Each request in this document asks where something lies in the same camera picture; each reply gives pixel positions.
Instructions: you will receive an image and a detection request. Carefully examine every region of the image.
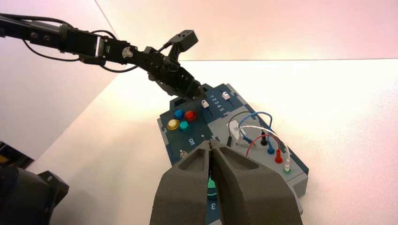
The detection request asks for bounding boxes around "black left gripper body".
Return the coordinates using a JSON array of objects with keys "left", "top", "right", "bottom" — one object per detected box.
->
[{"left": 137, "top": 45, "right": 197, "bottom": 96}]

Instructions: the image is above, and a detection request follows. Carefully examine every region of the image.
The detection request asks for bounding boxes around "blue patch cable with plugs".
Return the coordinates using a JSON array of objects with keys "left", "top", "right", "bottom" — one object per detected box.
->
[{"left": 237, "top": 112, "right": 276, "bottom": 155}]

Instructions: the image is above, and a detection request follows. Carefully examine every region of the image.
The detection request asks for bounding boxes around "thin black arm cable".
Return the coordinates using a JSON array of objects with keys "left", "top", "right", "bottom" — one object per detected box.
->
[
  {"left": 22, "top": 39, "right": 82, "bottom": 62},
  {"left": 99, "top": 63, "right": 138, "bottom": 74}
]

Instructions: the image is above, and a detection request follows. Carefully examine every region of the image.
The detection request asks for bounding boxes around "black patch cable with plugs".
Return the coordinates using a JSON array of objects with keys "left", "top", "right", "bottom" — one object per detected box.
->
[{"left": 226, "top": 111, "right": 268, "bottom": 148}]

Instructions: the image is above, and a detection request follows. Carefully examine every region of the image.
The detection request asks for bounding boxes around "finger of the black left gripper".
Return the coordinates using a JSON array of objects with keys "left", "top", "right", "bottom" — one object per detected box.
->
[
  {"left": 174, "top": 88, "right": 199, "bottom": 102},
  {"left": 190, "top": 79, "right": 207, "bottom": 101}
]

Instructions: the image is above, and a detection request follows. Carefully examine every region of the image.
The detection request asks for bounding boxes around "red patch cable with plugs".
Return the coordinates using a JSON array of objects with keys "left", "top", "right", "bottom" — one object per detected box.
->
[{"left": 245, "top": 134, "right": 284, "bottom": 165}]

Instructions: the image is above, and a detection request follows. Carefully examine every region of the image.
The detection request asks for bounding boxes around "green rotary knob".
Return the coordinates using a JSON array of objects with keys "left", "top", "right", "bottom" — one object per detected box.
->
[{"left": 207, "top": 177, "right": 218, "bottom": 201}]

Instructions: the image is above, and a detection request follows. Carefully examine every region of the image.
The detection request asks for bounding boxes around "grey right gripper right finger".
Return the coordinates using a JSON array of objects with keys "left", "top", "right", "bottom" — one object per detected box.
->
[{"left": 212, "top": 140, "right": 304, "bottom": 225}]

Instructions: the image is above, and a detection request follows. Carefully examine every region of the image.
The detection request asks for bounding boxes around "grey and blue control box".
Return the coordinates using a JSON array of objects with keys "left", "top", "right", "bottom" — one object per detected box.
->
[{"left": 157, "top": 83, "right": 309, "bottom": 225}]

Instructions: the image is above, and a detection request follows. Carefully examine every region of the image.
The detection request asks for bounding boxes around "dark frame with yellow part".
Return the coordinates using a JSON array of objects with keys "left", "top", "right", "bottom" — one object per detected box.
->
[{"left": 0, "top": 141, "right": 35, "bottom": 170}]

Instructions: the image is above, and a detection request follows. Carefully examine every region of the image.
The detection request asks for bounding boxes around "white patch cable with plugs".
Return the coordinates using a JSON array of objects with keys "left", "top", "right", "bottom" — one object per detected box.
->
[{"left": 235, "top": 125, "right": 293, "bottom": 174}]

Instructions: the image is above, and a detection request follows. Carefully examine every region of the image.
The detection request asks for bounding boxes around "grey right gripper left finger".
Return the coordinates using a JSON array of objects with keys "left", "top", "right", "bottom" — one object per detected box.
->
[{"left": 150, "top": 140, "right": 211, "bottom": 225}]

